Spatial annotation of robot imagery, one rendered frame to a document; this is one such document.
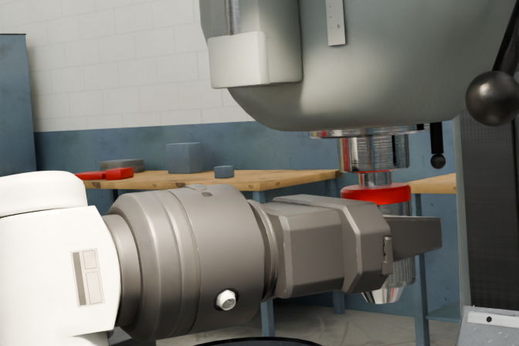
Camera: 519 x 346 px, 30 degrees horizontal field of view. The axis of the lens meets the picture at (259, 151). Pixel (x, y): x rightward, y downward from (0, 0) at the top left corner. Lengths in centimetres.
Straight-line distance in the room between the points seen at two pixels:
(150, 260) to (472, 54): 23
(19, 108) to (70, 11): 90
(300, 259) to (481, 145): 48
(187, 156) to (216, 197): 585
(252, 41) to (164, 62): 649
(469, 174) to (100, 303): 58
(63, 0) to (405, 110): 739
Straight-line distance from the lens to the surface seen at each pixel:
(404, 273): 65
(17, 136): 803
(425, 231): 64
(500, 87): 52
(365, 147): 63
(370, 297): 66
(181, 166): 648
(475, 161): 104
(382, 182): 65
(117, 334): 92
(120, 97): 741
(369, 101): 57
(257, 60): 54
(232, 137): 656
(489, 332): 105
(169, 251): 54
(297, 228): 58
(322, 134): 63
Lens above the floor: 133
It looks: 3 degrees down
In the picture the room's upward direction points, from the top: 4 degrees counter-clockwise
